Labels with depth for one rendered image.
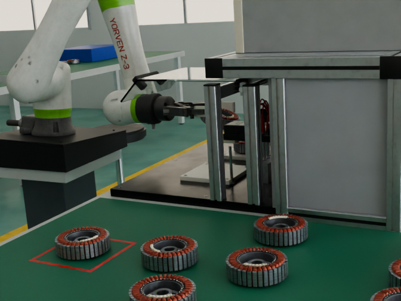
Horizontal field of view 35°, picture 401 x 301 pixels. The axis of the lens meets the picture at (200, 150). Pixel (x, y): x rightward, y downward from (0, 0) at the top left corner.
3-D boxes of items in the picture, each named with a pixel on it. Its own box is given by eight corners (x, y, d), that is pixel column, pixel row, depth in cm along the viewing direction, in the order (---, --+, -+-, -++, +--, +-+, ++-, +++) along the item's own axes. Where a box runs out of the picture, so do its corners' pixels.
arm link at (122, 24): (94, 14, 203) (122, 5, 197) (115, 13, 213) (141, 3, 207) (123, 123, 207) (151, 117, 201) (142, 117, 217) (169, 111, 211)
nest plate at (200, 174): (179, 180, 173) (179, 175, 172) (205, 166, 186) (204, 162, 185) (229, 184, 166) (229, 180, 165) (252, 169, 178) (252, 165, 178)
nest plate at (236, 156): (219, 158, 193) (219, 154, 193) (240, 147, 206) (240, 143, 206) (265, 162, 186) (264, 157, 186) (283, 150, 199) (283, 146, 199)
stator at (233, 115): (193, 120, 180) (196, 107, 178) (210, 115, 189) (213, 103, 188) (227, 134, 175) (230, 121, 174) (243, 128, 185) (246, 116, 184)
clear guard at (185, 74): (120, 102, 160) (117, 79, 159) (169, 88, 180) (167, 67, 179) (237, 106, 145) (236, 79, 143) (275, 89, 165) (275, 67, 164)
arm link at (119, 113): (97, 128, 196) (93, 92, 194) (120, 120, 207) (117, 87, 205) (135, 129, 190) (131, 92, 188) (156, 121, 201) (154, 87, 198)
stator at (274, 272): (230, 263, 122) (228, 245, 121) (288, 263, 120) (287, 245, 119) (223, 289, 111) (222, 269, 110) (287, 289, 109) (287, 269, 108)
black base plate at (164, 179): (110, 196, 170) (110, 188, 169) (218, 143, 224) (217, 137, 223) (274, 215, 147) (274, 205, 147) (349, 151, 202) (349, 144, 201)
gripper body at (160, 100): (167, 119, 195) (193, 119, 191) (152, 122, 188) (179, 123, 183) (166, 94, 194) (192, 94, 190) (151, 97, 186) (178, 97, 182)
